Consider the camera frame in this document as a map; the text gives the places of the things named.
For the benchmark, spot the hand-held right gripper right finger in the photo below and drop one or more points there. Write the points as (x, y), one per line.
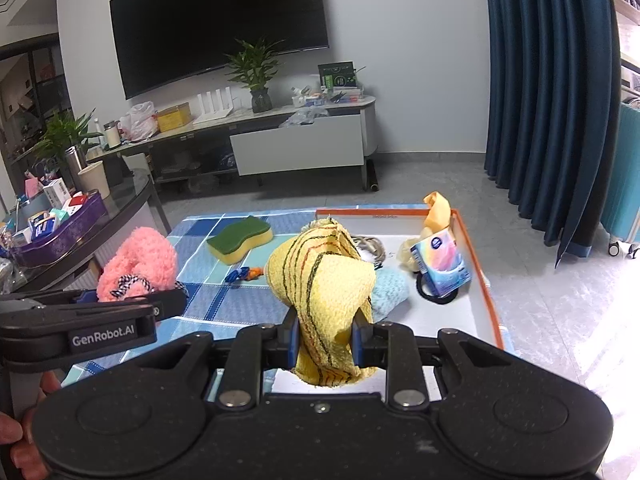
(357, 340)

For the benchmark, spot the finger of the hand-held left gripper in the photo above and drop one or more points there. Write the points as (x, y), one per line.
(100, 335)
(170, 304)

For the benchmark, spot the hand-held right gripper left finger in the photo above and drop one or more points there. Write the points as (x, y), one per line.
(294, 340)

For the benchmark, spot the pink fluffy scrunchie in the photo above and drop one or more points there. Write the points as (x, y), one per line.
(145, 255)

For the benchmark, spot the light blue knitted ball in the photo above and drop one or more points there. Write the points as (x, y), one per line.
(390, 290)

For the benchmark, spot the yellow striped cloth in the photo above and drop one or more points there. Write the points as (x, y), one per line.
(325, 280)

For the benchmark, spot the white box with orange rim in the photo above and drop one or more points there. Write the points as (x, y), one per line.
(440, 320)

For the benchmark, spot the colourful tissue pack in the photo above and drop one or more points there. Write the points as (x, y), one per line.
(440, 265)

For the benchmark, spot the orange cloth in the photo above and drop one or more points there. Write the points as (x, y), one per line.
(437, 210)

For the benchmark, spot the person's left hand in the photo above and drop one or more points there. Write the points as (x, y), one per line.
(25, 460)

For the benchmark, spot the blue checkered mat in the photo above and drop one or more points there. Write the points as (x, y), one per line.
(210, 300)

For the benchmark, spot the blue and orange small toy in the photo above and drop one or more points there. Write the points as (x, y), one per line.
(242, 275)

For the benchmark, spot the green and yellow sponge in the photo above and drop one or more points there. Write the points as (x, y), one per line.
(240, 237)

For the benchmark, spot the cream scrunchie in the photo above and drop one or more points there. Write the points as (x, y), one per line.
(407, 255)

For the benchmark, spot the purple tray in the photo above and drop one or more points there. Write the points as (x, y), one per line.
(75, 230)

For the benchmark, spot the dark round side table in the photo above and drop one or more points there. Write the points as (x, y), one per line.
(135, 195)

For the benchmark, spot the small blue box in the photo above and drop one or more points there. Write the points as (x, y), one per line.
(41, 225)

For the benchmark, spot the small red box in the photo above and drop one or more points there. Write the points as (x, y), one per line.
(77, 204)

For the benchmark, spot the paper cup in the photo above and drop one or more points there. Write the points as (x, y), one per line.
(94, 180)

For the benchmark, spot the small white box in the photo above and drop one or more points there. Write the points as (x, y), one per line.
(56, 192)

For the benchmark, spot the long tv cabinet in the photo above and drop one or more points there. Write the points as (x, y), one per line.
(200, 155)

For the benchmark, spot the small pink box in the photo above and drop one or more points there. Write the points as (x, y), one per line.
(33, 187)

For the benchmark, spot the steel tumbler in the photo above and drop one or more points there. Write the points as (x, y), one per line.
(76, 167)

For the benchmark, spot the white plastic bag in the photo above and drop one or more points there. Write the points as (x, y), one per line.
(139, 122)

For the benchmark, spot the yellow box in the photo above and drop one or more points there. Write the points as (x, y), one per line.
(174, 119)

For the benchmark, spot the white router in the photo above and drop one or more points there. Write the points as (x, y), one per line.
(215, 117)

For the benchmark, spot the white drawer front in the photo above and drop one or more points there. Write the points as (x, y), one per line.
(300, 145)

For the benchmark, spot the leafy potted plant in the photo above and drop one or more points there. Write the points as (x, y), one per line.
(65, 132)

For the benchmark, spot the blue plastic bag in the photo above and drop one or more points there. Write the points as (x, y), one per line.
(302, 117)

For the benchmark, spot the green plant in glass vase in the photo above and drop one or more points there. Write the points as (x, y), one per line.
(261, 100)

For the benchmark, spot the pile of small items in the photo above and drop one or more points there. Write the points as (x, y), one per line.
(330, 97)

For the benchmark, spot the dark glass cabinet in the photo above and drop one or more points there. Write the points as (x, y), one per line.
(30, 90)

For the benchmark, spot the dark green box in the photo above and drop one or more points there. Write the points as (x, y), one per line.
(340, 77)

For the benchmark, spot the black television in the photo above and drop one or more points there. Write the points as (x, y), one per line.
(215, 25)

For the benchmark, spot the teal suitcase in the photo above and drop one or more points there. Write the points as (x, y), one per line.
(622, 185)

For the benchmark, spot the dark blue curtain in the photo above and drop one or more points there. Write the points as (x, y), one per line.
(540, 85)

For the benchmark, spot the white shelf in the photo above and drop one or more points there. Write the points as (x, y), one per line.
(629, 35)

